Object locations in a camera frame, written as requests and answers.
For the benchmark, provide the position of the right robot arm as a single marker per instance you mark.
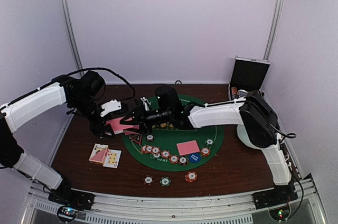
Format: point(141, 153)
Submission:
point(255, 117)

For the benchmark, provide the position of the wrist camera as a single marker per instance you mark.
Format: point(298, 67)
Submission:
point(110, 107)
point(145, 103)

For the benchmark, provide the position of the aluminium frame post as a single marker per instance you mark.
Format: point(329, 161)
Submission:
point(273, 28)
point(71, 35)

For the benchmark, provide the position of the single red-backed card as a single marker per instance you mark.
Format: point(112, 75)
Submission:
point(130, 132)

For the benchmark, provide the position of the green poker chip stack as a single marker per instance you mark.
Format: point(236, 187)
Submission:
point(165, 181)

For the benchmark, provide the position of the red-backed card deck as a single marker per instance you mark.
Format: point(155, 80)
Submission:
point(117, 127)

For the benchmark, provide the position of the round green poker mat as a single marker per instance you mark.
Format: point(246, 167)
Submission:
point(166, 137)

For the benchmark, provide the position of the pale green ceramic plate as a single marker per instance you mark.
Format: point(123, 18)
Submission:
point(243, 136)

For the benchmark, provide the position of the green chip seat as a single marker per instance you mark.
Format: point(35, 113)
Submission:
point(209, 142)

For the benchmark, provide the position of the orange-red poker chip stack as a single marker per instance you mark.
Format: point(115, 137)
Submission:
point(191, 176)

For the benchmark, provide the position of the aluminium poker chip case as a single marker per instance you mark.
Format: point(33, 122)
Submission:
point(248, 74)

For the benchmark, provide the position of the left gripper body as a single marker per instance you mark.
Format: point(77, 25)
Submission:
point(94, 126)

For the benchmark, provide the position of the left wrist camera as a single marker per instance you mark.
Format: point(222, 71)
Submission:
point(110, 107)

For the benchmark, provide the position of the red five poker chip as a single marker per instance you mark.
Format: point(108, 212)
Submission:
point(205, 151)

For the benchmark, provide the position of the brown poker chip stack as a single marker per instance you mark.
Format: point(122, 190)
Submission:
point(148, 180)

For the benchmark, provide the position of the right aluminium frame post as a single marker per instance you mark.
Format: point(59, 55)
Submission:
point(273, 28)

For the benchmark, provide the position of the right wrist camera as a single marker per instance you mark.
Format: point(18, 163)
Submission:
point(145, 103)

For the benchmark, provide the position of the left aluminium frame post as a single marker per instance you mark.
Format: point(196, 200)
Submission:
point(71, 35)

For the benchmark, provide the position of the red-backed card seat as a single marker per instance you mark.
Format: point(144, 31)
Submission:
point(187, 148)

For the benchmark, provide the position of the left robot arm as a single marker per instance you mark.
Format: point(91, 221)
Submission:
point(78, 94)

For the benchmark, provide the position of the black red all-in triangle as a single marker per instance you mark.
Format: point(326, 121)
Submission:
point(136, 138)

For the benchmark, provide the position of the brown chip top seat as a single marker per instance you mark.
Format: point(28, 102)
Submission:
point(150, 138)

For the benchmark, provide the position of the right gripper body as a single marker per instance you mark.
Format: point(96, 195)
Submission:
point(147, 120)

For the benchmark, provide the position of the card deck box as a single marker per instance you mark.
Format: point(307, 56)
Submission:
point(99, 154)

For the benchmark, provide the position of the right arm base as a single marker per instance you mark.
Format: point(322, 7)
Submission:
point(274, 197)

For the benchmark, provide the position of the aluminium front rail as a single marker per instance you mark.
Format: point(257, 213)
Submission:
point(231, 208)

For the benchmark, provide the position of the red chip pile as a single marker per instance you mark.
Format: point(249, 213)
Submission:
point(143, 149)

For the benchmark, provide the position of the face-up diamonds card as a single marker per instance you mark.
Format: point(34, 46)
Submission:
point(112, 159)

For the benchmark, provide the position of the blue small blind button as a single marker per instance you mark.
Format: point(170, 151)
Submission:
point(195, 157)

